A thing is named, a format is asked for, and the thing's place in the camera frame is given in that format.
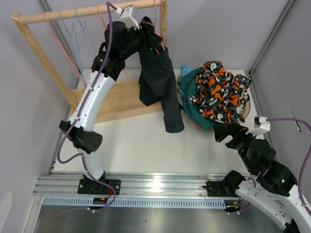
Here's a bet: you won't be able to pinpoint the wooden clothes rack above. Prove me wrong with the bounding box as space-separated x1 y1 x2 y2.
11 0 167 123

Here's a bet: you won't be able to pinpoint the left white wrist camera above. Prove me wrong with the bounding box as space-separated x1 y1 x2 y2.
115 4 139 30

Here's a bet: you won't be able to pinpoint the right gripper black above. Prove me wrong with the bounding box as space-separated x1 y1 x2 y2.
212 121 259 172

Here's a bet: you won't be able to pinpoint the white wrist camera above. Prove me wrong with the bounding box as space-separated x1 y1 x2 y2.
246 116 271 136
115 4 139 30

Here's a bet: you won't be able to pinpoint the pink hanger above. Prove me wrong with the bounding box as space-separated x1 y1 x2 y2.
147 0 165 55
41 12 86 84
96 4 131 81

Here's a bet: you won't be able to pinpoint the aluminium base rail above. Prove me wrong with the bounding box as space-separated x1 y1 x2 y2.
31 171 298 210

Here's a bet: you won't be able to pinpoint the light blue shorts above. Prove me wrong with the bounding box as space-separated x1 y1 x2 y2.
177 65 199 97

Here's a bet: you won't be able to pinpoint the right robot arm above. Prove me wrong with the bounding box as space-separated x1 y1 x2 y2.
213 123 311 233

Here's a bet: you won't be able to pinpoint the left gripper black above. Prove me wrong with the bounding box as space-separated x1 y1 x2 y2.
120 21 163 60

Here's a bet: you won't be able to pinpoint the pink translucent plastic basin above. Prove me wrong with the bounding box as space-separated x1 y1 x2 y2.
176 75 251 133

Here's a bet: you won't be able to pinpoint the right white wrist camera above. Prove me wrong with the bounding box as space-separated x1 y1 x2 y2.
246 116 271 136

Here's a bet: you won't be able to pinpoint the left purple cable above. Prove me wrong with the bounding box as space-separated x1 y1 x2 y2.
56 1 117 214

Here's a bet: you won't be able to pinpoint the light blue hanger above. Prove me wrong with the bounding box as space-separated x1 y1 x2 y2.
58 10 85 81
74 8 94 58

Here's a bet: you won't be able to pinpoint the orange camouflage shorts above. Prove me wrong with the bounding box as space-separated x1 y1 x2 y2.
189 61 252 124

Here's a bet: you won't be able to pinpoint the black shorts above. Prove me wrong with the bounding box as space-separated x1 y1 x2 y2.
138 16 185 133

